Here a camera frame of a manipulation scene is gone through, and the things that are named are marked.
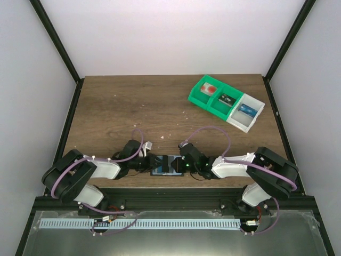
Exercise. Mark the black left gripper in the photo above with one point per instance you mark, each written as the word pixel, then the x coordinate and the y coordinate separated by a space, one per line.
pixel 154 161

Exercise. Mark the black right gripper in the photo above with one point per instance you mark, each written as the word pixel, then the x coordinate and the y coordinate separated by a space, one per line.
pixel 181 164

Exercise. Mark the black leather card holder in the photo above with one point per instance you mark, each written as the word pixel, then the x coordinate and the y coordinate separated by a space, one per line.
pixel 171 173

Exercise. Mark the blue VIP credit card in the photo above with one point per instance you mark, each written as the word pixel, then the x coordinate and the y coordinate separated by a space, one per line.
pixel 246 110

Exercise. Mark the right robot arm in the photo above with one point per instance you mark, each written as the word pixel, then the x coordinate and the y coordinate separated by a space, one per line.
pixel 273 176

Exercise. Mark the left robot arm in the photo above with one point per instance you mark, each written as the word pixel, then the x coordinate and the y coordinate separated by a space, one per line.
pixel 67 180

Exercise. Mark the black VIP card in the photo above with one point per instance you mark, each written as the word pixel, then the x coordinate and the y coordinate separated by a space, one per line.
pixel 226 99

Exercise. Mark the red white card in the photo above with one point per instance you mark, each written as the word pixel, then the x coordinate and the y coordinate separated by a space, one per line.
pixel 208 89

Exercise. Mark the blue card in bin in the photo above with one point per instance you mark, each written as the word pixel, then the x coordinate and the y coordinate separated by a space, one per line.
pixel 246 111

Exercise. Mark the green bin middle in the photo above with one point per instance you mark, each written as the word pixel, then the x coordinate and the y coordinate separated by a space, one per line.
pixel 221 110

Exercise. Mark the green bin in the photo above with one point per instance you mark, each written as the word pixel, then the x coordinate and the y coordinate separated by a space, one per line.
pixel 221 110
pixel 202 94

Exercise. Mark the green bin far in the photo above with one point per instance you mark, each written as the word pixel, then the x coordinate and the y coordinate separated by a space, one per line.
pixel 202 94

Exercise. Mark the white translucent bin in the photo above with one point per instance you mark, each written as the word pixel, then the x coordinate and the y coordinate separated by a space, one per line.
pixel 245 121

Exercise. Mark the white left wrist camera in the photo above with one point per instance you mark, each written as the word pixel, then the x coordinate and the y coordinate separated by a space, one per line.
pixel 146 147

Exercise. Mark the black aluminium front rail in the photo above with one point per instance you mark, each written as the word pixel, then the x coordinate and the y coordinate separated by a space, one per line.
pixel 223 200

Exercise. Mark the light blue slotted cable duct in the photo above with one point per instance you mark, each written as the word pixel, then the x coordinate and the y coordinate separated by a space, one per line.
pixel 214 224

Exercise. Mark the black left frame post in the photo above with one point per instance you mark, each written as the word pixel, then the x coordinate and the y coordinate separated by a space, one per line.
pixel 47 24

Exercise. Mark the black frame post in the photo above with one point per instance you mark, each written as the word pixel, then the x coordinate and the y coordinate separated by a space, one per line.
pixel 293 31
pixel 47 24

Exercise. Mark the black right frame post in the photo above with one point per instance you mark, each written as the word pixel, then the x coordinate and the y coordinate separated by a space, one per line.
pixel 293 31

